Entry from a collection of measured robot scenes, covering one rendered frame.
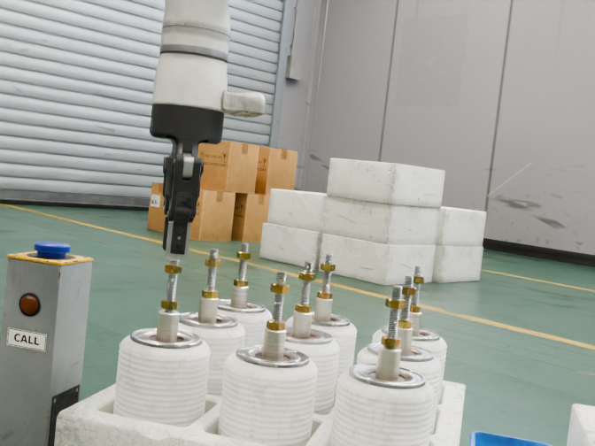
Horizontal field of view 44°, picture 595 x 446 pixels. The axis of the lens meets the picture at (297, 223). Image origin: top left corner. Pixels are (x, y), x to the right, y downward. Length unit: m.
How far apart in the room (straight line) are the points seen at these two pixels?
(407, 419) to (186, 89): 0.38
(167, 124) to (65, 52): 5.37
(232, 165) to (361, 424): 3.80
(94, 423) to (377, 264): 2.63
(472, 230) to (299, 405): 3.15
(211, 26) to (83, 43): 5.44
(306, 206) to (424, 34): 3.68
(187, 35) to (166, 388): 0.35
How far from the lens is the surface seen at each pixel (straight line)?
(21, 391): 0.92
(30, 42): 6.00
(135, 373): 0.78
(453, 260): 3.71
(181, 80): 0.76
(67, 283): 0.88
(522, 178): 6.30
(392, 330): 0.74
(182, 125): 0.75
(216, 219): 4.43
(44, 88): 6.02
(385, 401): 0.71
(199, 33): 0.76
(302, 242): 3.63
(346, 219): 3.45
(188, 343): 0.78
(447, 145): 6.70
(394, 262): 3.34
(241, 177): 4.52
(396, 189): 3.29
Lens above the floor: 0.44
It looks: 4 degrees down
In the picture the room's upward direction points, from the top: 6 degrees clockwise
